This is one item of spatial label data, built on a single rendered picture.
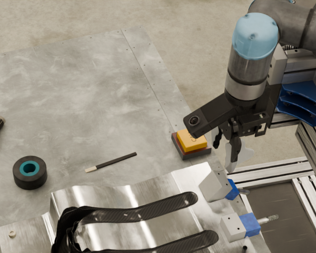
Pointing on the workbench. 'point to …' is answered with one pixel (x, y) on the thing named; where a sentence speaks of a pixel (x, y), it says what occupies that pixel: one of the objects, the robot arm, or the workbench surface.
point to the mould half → (202, 206)
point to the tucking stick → (110, 162)
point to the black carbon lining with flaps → (63, 230)
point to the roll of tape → (33, 180)
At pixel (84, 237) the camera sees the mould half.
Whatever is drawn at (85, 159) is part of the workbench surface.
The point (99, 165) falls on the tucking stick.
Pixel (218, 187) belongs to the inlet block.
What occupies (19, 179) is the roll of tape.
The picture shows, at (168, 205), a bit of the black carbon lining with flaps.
